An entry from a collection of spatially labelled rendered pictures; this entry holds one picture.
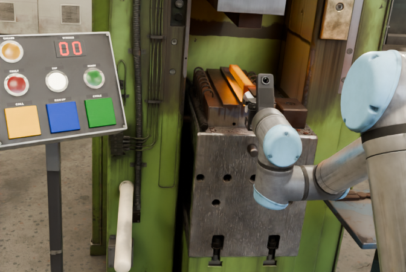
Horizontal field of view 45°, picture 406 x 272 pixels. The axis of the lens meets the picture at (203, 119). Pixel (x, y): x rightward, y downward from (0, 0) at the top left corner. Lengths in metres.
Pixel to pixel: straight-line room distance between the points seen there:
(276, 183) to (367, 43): 0.73
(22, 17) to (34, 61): 5.43
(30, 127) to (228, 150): 0.59
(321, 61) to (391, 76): 1.02
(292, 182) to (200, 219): 0.47
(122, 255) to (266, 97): 0.58
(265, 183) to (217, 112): 0.38
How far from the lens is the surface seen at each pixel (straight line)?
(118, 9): 1.57
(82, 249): 2.53
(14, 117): 1.28
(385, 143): 0.70
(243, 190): 1.58
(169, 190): 1.78
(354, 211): 1.59
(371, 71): 0.71
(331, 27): 1.67
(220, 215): 1.62
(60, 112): 1.30
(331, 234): 2.03
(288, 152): 1.17
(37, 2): 6.70
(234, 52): 1.97
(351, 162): 1.09
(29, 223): 2.76
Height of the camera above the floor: 1.47
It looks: 21 degrees down
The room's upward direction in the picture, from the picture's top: 5 degrees clockwise
